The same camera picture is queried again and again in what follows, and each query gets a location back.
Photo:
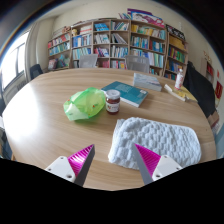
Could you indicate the white curtain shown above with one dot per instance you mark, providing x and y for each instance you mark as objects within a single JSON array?
[{"x": 32, "y": 55}]

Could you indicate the cardboard box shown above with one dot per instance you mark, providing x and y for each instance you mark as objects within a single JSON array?
[{"x": 214, "y": 121}]

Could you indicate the grey-blue book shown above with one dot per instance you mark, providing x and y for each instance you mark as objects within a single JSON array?
[{"x": 146, "y": 81}]

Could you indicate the dark office chair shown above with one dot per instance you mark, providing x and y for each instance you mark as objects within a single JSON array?
[{"x": 35, "y": 70}]

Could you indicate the black jacket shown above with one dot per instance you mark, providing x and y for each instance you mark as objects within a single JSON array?
[{"x": 200, "y": 86}]

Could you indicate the grey mesh chair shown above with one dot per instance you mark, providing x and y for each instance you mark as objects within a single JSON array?
[
  {"x": 88, "y": 61},
  {"x": 137, "y": 64}
]

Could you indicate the red jam jar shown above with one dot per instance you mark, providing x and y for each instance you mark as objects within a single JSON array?
[{"x": 112, "y": 104}]

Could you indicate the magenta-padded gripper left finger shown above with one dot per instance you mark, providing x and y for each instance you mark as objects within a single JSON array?
[{"x": 60, "y": 166}]

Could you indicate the teal book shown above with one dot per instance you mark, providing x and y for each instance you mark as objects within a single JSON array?
[{"x": 128, "y": 91}]

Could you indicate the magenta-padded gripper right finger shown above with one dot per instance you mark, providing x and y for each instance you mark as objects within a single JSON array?
[{"x": 163, "y": 166}]

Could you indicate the white plastic bottle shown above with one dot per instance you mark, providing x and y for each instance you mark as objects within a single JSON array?
[{"x": 179, "y": 80}]

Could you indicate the red wall poster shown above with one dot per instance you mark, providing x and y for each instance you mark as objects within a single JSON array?
[{"x": 218, "y": 89}]

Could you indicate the white waffle towel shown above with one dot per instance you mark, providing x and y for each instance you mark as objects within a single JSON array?
[{"x": 160, "y": 136}]

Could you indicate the green plastic bag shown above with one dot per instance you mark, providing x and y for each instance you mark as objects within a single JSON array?
[{"x": 83, "y": 105}]

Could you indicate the wooden bookshelf unit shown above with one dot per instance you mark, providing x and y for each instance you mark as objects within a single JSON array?
[{"x": 116, "y": 36}]

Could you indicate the window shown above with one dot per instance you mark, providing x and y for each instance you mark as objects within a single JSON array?
[{"x": 13, "y": 63}]

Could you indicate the yellow book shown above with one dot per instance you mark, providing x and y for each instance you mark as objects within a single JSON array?
[
  {"x": 173, "y": 92},
  {"x": 190, "y": 95}
]

